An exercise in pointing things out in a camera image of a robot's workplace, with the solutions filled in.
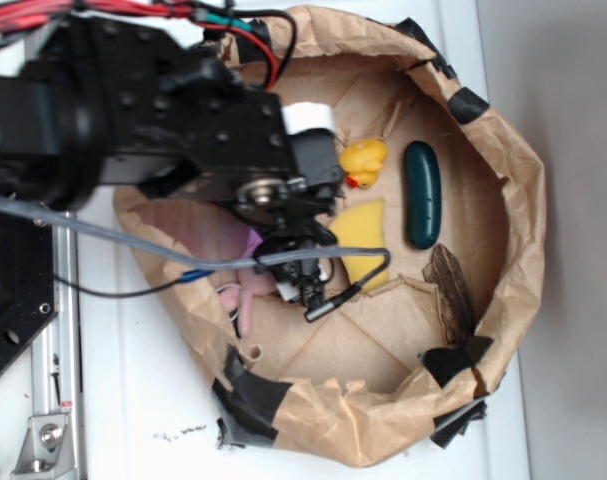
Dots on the dark green capsule toy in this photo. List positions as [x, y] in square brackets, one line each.
[423, 195]

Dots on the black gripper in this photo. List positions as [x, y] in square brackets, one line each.
[290, 176]

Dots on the dark wood bark piece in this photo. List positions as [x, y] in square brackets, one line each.
[457, 314]

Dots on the aluminium extrusion rail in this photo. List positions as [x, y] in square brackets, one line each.
[57, 354]

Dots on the brown paper bag bowl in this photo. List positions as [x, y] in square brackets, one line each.
[373, 377]

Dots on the yellow rubber duck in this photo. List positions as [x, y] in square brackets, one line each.
[362, 161]

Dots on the metal corner bracket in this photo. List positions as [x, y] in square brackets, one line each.
[47, 451]

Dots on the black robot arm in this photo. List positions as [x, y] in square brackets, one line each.
[114, 103]

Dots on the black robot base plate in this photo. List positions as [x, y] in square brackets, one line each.
[27, 292]

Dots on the pink plush bunny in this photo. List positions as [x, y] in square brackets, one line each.
[238, 288]

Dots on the yellow sponge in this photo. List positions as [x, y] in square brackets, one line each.
[360, 226]

